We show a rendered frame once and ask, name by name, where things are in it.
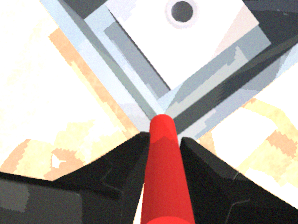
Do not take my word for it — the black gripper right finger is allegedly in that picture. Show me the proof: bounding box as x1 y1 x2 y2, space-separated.
180 137 298 224

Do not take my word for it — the red peg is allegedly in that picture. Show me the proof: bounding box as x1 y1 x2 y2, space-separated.
141 113 196 224

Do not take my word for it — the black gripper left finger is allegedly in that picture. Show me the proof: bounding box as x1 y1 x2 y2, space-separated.
0 131 150 224

